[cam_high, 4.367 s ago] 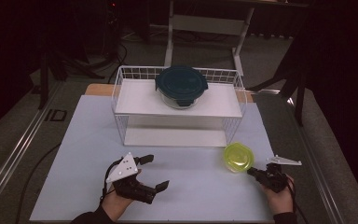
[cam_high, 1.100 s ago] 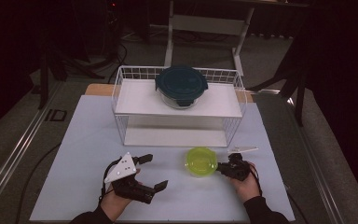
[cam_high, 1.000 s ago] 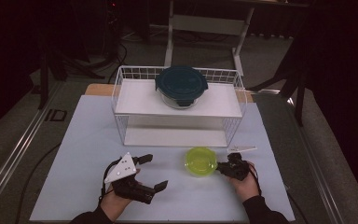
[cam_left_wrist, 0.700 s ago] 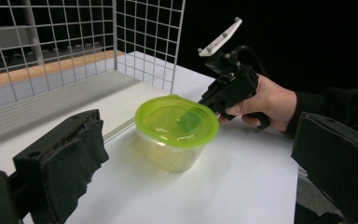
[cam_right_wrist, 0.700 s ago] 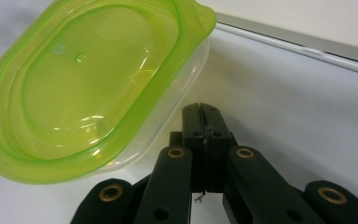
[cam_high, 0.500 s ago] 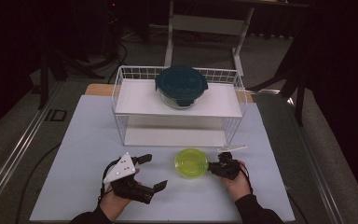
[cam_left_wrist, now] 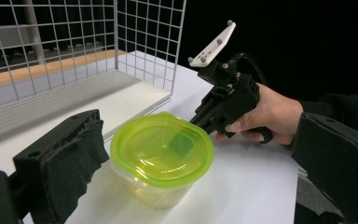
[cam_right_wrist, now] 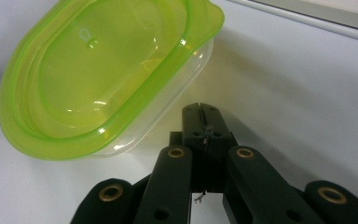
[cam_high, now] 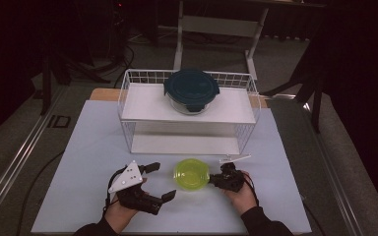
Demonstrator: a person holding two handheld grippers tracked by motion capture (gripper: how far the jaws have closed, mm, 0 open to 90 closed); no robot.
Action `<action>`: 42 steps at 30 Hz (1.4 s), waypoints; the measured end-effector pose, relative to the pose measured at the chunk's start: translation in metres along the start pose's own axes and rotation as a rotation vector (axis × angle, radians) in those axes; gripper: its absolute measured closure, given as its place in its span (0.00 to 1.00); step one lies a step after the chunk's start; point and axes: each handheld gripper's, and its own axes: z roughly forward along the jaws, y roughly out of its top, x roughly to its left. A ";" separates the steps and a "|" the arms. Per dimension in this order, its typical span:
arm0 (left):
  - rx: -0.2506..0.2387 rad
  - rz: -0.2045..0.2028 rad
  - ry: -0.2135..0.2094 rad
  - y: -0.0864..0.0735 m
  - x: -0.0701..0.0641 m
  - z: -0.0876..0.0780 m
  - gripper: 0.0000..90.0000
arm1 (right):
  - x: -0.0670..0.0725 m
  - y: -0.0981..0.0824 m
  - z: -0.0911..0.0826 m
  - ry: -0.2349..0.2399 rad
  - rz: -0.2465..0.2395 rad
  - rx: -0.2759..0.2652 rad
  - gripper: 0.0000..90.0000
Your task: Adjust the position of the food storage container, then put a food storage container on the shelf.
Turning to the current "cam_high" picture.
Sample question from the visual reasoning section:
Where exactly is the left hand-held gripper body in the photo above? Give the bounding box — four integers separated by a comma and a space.
107, 159, 165, 216

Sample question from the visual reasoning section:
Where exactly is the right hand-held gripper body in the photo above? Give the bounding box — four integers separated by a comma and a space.
218, 153, 253, 194

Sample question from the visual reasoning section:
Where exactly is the yellow-green plastic container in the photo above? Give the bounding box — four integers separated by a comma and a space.
172, 157, 212, 192

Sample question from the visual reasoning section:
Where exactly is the white wire shelf rack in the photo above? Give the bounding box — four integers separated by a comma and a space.
116, 68, 262, 157

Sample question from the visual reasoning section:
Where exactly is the round dark blue lidded container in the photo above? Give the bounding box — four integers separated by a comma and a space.
162, 67, 221, 116

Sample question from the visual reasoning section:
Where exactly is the person's right hand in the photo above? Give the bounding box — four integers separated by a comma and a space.
221, 169, 259, 217

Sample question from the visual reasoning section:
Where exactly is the person's left hand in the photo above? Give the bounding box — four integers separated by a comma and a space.
103, 176, 150, 236

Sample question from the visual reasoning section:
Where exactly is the pale blue table mat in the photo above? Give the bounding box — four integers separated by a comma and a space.
31, 99, 313, 236

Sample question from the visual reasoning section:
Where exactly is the black floor outlet plate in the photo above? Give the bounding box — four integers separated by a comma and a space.
46, 114, 72, 130

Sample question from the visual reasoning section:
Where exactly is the black tripod stand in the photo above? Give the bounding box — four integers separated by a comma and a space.
38, 48, 112, 116
261, 19, 331, 134

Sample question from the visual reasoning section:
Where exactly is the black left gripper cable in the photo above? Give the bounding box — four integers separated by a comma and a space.
103, 166, 127, 215

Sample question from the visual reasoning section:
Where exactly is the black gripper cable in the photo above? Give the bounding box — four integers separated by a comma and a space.
103, 166, 127, 215
241, 170, 261, 208

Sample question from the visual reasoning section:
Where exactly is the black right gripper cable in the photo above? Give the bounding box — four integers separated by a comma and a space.
241, 170, 261, 208

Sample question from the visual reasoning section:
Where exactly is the black floor cable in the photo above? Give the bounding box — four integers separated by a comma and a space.
15, 148, 67, 236

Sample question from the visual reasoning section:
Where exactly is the metal floor rail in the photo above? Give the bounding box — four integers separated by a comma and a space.
0, 84, 69, 228
302, 101, 366, 236

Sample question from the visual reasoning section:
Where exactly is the bundle of black cables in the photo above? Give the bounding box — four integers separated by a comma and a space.
109, 9, 136, 89

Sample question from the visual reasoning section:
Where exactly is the white metal desk frame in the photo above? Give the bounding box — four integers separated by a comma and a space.
172, 0, 328, 82

